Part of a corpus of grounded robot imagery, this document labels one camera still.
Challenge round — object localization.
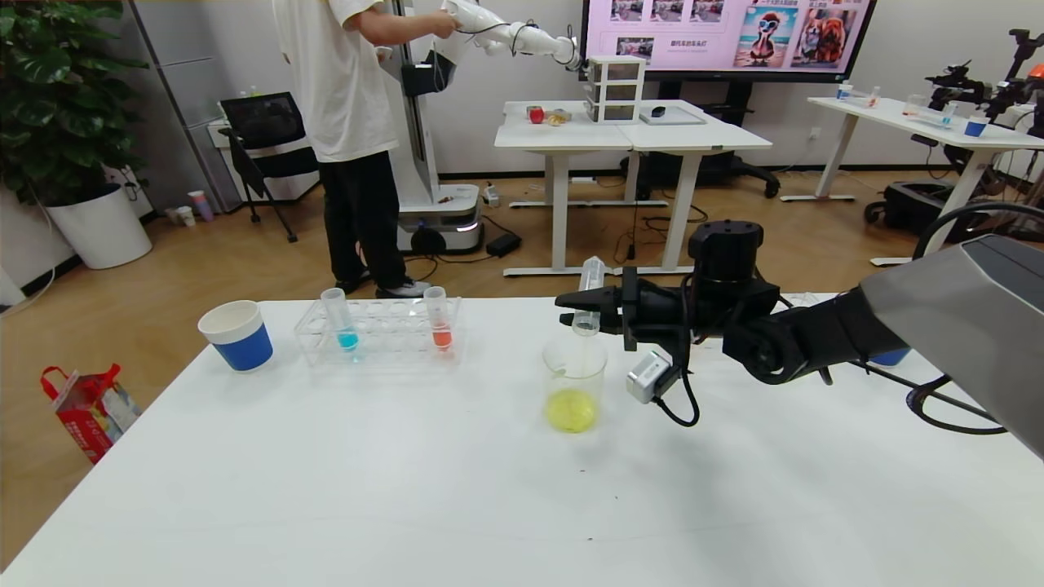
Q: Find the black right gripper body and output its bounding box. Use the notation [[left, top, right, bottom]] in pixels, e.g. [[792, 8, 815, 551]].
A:
[[622, 266, 690, 352]]

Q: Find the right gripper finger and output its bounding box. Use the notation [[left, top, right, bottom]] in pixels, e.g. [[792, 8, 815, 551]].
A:
[[559, 311, 623, 335], [555, 285, 623, 312]]

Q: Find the yellow pigment test tube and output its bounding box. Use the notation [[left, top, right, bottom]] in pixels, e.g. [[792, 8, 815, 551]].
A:
[[573, 256, 609, 337]]

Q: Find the red pigment test tube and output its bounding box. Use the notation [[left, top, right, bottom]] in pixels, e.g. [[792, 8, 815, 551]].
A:
[[422, 286, 453, 352]]

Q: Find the clear glass beaker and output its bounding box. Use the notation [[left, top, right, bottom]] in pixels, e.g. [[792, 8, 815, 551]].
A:
[[542, 333, 608, 434]]

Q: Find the blue pigment test tube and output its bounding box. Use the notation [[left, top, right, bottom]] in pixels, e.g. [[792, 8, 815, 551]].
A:
[[320, 288, 361, 353]]

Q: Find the white standing desk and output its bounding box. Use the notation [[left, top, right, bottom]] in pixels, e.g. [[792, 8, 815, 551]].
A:
[[494, 101, 634, 279], [613, 101, 772, 277]]

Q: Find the black screen stand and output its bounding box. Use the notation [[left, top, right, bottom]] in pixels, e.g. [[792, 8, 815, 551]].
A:
[[620, 80, 781, 201]]

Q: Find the grey flat tray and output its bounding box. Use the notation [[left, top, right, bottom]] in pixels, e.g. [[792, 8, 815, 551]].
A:
[[639, 107, 706, 128]]

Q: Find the white drawer unit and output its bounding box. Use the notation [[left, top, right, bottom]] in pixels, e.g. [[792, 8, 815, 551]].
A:
[[585, 55, 647, 126]]

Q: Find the white tower robot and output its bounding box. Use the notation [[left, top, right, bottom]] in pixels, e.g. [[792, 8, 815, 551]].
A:
[[383, 0, 584, 256]]

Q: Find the long white desk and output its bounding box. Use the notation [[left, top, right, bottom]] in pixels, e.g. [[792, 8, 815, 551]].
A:
[[779, 96, 1044, 267]]

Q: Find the person in white t-shirt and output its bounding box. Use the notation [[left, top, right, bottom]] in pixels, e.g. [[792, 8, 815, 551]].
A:
[[272, 0, 458, 299]]

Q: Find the black office chair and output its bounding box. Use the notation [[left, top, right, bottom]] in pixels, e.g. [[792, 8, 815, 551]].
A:
[[220, 91, 321, 244]]

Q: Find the grey metal cabinet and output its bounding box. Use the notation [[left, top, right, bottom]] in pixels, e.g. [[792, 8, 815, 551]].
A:
[[126, 0, 278, 214]]

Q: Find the white planter pot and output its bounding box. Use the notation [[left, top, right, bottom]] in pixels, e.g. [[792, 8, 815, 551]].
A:
[[45, 183, 153, 271]]

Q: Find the red gift bag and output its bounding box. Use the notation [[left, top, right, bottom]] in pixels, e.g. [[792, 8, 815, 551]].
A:
[[41, 364, 141, 466]]

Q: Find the green leafy plant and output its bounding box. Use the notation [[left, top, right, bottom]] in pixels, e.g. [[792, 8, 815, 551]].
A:
[[0, 0, 152, 209]]

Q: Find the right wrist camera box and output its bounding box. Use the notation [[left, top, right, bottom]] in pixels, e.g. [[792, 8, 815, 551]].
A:
[[626, 351, 680, 405]]

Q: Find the large wall screen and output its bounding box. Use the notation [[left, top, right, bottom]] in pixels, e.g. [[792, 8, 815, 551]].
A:
[[578, 0, 878, 84]]

